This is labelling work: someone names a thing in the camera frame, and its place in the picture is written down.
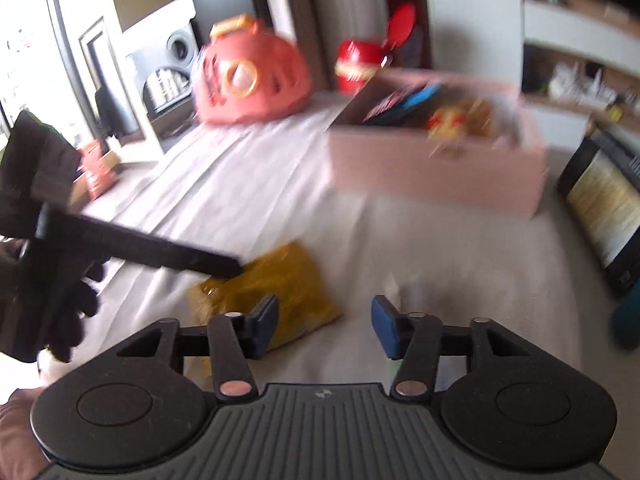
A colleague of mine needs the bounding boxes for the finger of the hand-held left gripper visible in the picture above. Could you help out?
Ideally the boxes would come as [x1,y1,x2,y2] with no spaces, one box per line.
[35,202,246,281]

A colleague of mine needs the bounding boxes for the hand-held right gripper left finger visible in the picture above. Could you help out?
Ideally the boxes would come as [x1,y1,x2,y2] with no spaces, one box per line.
[117,294,279,403]

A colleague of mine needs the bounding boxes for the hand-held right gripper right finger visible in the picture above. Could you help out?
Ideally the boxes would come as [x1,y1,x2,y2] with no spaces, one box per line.
[371,295,523,398]

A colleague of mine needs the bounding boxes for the pink storage box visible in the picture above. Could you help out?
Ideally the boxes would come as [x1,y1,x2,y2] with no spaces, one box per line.
[327,67,550,221]

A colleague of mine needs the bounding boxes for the person's left hand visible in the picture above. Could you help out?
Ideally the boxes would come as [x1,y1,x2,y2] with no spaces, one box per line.
[0,247,106,364]

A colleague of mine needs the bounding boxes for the small red patterned packet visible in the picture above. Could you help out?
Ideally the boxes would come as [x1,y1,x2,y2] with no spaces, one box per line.
[79,140,122,199]

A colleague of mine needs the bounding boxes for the white blanket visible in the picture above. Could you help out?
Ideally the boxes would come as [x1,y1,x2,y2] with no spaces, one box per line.
[40,100,621,396]

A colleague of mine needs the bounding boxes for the dark framed picture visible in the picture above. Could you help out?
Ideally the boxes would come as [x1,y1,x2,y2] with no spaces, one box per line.
[79,16,122,107]

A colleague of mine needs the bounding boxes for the grey washing machine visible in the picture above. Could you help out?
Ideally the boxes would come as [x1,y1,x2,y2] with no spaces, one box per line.
[162,19,199,70]

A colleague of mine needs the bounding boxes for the pink pet carrier backpack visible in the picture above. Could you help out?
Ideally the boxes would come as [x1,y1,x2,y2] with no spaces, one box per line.
[192,14,313,126]

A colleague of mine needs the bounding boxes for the yellow red snack packet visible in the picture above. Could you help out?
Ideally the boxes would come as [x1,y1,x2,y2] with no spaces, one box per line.
[427,99,494,142]

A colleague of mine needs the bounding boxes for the dark red snack packet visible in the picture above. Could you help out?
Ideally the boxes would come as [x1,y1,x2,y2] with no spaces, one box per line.
[362,87,412,126]

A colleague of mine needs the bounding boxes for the person's bare leg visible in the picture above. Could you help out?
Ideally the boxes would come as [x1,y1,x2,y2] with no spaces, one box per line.
[0,387,53,480]

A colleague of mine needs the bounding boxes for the blue snack packet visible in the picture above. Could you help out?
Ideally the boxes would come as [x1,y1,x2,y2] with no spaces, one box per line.
[395,82,444,114]

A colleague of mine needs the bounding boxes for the black framed screen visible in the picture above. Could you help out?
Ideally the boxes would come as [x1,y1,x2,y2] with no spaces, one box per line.
[557,127,640,299]

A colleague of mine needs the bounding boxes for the red round container with lid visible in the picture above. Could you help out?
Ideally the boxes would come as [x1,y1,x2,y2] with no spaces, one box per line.
[334,2,419,96]

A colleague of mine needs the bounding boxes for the pile of small shelf clutter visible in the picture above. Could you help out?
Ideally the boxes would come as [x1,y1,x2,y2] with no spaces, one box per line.
[547,59,632,111]

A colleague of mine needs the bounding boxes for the white wooden shelf unit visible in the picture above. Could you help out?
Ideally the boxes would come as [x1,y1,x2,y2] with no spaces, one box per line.
[520,0,640,128]

